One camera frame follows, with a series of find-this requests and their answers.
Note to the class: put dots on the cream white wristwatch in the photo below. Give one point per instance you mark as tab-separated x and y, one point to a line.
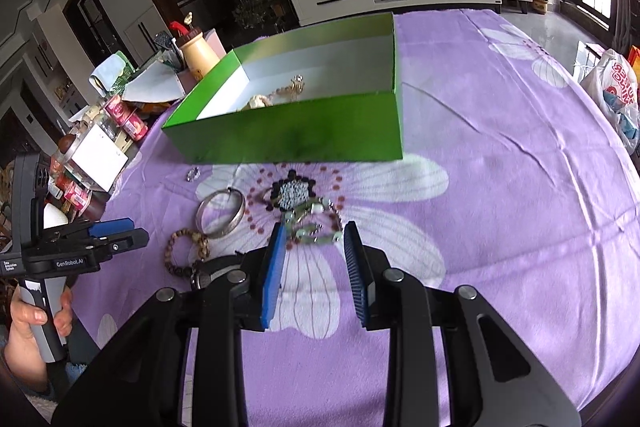
258	101

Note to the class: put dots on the yellow bear bottle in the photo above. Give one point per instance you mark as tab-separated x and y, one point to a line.
199	56

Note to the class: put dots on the purple floral tablecloth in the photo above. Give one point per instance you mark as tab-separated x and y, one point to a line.
512	181

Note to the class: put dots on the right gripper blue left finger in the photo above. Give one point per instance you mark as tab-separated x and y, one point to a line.
270	277

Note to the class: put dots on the pink snack can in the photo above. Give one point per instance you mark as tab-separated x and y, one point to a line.
125	118

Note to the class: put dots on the pen holder with pens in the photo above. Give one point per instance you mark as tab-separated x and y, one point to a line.
170	54

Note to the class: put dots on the silver bangle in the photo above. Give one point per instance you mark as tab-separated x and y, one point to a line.
220	213

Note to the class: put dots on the white card box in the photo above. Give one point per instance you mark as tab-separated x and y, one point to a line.
94	155

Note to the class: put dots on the dark leafy floor plant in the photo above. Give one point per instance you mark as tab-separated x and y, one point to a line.
260	14

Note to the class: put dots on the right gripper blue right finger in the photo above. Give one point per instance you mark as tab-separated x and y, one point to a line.
359	272

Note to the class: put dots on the white paper sheet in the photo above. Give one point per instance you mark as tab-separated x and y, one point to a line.
158	83

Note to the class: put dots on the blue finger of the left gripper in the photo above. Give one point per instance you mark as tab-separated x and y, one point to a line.
108	228
119	243

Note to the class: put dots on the green cardboard box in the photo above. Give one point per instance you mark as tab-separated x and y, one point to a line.
350	109

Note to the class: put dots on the person left hand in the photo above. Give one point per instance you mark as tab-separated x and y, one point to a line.
22	354

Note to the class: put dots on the white plastic shopping bag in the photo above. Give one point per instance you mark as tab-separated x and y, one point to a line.
612	84

